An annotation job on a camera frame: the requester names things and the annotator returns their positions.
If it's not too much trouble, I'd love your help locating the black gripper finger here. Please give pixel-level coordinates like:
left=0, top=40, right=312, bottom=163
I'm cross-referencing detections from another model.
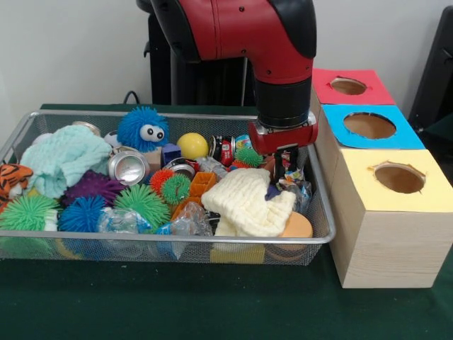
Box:
left=289, top=143, right=301, bottom=171
left=275, top=149, right=285, bottom=181

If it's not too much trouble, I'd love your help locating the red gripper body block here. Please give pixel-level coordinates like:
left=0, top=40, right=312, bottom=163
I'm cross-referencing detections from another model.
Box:
left=247, top=112, right=319, bottom=157

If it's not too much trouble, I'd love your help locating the multicolour knotted rope toy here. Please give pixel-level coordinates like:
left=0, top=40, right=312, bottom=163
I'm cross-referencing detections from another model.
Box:
left=277, top=150, right=312, bottom=194

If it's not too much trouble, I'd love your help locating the wooden box with three holes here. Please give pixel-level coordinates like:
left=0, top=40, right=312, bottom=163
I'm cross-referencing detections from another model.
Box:
left=309, top=68, right=453, bottom=289

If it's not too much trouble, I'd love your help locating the cream knitted cloth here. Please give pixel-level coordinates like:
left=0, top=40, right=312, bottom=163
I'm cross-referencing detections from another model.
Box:
left=200, top=168, right=297, bottom=237

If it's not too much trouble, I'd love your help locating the yellow ball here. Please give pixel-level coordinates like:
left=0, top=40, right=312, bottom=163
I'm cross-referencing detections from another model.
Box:
left=176, top=132, right=210, bottom=160

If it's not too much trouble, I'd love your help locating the green spiky rubber ball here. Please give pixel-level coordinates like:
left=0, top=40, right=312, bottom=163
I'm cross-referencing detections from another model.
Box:
left=113, top=183, right=171, bottom=233
left=0, top=194, right=60, bottom=232

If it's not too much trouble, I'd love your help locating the blue fuzzy ball with eyes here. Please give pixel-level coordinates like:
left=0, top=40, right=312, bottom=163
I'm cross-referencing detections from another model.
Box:
left=116, top=106, right=170, bottom=148

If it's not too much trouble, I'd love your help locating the green cloth covered side table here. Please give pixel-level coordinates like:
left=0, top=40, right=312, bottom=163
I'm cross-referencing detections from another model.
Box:
left=419, top=116, right=453, bottom=142

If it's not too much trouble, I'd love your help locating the crushed silver can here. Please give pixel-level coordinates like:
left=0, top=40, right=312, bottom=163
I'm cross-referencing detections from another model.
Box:
left=108, top=148, right=151, bottom=186

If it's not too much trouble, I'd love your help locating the dark green tablecloth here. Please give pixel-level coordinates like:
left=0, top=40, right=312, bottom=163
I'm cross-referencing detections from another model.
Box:
left=0, top=103, right=453, bottom=340

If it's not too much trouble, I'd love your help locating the black flat panel stand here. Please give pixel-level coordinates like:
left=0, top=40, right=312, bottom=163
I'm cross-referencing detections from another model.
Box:
left=408, top=5, right=453, bottom=125

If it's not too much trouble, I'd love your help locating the purple spiky ball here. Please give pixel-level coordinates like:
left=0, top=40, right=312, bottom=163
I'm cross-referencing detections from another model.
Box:
left=62, top=169, right=123, bottom=208

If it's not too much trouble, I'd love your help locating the blue spiky rubber ball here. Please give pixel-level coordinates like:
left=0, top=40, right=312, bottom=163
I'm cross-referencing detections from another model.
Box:
left=57, top=195, right=107, bottom=233

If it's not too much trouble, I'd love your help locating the mint knitted cloth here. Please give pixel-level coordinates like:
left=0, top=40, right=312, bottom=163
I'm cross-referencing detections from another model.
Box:
left=20, top=125, right=113, bottom=199

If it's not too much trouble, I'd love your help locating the tiger plush toy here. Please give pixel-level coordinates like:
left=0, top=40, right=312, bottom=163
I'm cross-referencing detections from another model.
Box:
left=0, top=163, right=34, bottom=210

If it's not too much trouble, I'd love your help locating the shallow wire mesh bin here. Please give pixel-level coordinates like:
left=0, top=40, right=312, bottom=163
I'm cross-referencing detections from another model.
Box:
left=0, top=109, right=336, bottom=266

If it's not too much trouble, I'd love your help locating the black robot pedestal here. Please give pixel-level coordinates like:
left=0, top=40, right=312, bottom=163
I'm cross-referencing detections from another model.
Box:
left=136, top=0, right=266, bottom=107

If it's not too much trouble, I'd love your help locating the black cable loop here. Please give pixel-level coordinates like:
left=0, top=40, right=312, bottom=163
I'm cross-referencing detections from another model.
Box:
left=123, top=90, right=148, bottom=106

